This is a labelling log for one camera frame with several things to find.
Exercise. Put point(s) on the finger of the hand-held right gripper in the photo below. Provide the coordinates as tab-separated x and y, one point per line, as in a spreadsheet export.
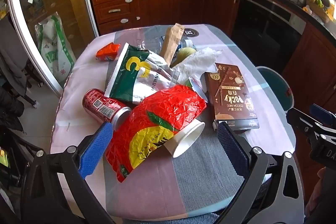
299	117
321	111

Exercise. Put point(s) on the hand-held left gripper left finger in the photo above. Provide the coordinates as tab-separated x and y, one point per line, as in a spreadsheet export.
95	153

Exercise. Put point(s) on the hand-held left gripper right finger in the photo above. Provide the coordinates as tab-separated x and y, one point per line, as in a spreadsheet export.
233	153

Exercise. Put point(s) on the teal trash bin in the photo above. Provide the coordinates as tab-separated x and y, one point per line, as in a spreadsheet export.
273	85

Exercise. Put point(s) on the white paper cup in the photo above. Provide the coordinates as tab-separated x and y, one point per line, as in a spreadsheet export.
189	137

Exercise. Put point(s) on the red drink can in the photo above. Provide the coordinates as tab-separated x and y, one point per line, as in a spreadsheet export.
102	106

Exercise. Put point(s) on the brown snack box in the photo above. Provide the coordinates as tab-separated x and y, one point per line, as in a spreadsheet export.
231	98

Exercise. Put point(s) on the red yellow snack bag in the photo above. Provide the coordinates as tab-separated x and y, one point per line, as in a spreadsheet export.
162	108

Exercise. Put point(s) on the green white foil bag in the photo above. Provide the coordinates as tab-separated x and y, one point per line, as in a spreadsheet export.
131	71

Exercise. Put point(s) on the white paper towel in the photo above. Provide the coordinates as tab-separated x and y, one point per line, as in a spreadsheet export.
198	61

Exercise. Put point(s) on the small orange snack packet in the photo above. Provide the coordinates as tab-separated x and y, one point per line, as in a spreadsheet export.
107	52

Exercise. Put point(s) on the pale green corn husk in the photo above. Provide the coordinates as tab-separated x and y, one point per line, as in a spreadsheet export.
185	53

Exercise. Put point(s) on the clear plastic water bottle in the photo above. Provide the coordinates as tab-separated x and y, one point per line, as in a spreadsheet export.
187	43

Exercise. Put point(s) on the brown paper bag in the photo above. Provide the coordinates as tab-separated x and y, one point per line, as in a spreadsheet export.
170	40

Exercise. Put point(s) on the plaid pink grey tablecloth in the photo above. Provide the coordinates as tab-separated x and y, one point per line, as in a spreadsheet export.
210	174

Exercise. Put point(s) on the black built-in oven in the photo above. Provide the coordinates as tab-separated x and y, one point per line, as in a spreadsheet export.
265	29

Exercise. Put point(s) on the green white plastic bag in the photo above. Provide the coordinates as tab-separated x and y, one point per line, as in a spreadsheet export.
53	50

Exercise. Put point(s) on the glass sliding door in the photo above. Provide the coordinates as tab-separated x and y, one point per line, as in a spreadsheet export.
47	3

